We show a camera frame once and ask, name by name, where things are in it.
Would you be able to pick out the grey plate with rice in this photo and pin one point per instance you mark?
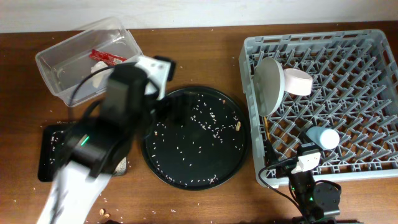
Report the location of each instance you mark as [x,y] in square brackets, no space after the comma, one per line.
[269,86]

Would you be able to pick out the grey dishwasher rack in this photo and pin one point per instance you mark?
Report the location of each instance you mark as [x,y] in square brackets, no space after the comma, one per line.
[354,92]

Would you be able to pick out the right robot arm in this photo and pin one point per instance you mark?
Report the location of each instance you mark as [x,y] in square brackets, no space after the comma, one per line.
[317,200]

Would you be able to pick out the wooden chopstick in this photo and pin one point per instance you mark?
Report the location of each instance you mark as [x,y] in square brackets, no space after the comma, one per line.
[266,127]

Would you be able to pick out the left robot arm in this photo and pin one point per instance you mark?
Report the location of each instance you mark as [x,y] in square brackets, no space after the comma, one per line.
[125,106]

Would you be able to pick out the red snack wrapper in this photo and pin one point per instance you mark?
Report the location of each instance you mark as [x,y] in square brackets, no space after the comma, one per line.
[107,58]

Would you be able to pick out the round black serving tray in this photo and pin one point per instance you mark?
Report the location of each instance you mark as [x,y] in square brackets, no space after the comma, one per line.
[206,151]

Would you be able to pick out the peanut shell pair on table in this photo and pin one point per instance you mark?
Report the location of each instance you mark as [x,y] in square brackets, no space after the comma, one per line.
[103,213]

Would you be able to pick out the black rectangular tray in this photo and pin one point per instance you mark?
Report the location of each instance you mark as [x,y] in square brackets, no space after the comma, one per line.
[49,152]

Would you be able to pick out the light blue cup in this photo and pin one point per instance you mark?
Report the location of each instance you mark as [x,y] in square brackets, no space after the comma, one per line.
[326,138]

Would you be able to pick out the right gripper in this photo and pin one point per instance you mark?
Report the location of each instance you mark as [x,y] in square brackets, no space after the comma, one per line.
[271,155]

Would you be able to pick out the peanut shell right of tray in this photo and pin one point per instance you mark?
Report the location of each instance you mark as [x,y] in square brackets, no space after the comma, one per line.
[238,125]

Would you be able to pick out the white tissue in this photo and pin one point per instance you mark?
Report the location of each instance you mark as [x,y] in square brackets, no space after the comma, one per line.
[99,80]

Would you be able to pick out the clear plastic bin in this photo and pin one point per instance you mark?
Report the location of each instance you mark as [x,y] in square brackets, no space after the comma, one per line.
[64,65]

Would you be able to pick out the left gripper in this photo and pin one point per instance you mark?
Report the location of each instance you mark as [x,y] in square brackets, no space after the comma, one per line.
[173,107]

